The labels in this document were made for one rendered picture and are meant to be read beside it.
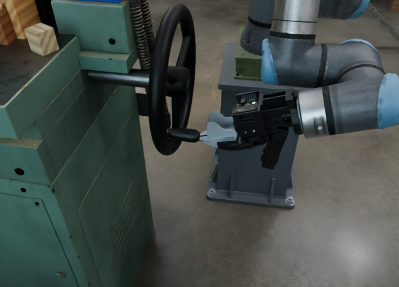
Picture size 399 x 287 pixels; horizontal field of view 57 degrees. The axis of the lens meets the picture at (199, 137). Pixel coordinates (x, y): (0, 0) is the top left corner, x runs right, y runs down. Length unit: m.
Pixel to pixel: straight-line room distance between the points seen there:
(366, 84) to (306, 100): 0.10
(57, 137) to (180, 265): 0.82
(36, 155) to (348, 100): 0.52
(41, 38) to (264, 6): 0.72
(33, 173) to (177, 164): 1.08
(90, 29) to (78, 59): 0.06
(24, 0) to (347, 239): 1.30
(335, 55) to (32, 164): 0.58
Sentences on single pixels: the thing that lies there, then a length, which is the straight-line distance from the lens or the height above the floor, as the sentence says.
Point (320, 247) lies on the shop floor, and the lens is 1.49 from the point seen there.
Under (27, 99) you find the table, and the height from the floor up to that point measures 0.88.
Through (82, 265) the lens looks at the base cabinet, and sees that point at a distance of 0.90.
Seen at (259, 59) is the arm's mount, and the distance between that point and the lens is 1.20.
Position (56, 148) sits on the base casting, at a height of 0.76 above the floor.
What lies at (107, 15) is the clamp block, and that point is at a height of 0.94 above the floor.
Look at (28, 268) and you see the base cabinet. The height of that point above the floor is 0.39.
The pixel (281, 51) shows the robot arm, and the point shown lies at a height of 0.86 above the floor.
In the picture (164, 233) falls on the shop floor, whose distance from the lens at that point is 1.46.
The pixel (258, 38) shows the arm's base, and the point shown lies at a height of 0.68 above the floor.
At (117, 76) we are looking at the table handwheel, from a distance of 0.74.
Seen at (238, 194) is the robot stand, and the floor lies 0.02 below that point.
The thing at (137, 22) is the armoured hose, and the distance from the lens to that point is 0.71.
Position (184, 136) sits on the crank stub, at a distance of 0.65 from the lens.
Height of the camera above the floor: 1.19
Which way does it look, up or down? 40 degrees down
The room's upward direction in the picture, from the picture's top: straight up
